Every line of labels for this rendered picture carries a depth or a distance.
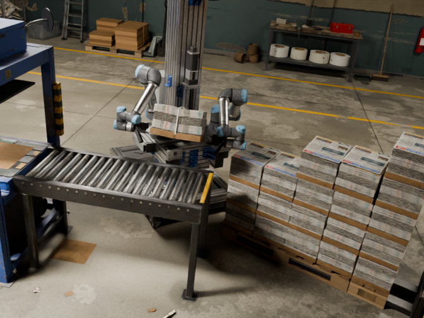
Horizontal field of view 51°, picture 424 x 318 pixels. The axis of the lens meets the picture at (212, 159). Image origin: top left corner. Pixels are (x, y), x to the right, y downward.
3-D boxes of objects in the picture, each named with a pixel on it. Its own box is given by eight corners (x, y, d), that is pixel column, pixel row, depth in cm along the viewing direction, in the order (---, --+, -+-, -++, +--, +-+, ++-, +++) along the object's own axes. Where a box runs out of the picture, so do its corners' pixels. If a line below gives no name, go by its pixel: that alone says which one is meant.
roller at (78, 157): (83, 158, 350) (83, 153, 348) (56, 187, 308) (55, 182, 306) (77, 157, 351) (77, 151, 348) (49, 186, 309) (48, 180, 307)
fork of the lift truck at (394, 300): (288, 253, 382) (289, 250, 380) (414, 309, 337) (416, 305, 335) (283, 259, 374) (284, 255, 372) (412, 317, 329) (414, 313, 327)
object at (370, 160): (355, 145, 345) (355, 144, 345) (392, 157, 332) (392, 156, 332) (340, 161, 317) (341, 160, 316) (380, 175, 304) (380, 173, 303)
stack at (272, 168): (240, 217, 430) (252, 140, 392) (359, 267, 379) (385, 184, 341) (220, 236, 399) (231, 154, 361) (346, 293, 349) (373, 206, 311)
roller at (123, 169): (131, 166, 346) (131, 160, 344) (109, 196, 305) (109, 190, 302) (125, 164, 347) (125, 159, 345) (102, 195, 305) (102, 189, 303)
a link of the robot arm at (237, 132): (232, 127, 331) (230, 141, 336) (247, 129, 332) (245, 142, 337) (231, 123, 338) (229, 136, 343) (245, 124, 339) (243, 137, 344)
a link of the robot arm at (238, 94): (223, 110, 408) (231, 85, 356) (239, 111, 410) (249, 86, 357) (223, 122, 405) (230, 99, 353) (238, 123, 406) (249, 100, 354)
